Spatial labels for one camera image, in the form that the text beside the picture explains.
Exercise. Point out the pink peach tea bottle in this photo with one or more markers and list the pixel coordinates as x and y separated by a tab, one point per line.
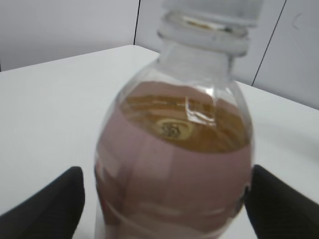
174	158

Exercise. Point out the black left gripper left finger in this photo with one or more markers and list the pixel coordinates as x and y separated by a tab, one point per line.
52	213

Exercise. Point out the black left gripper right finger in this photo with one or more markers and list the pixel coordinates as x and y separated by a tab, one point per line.
277	211

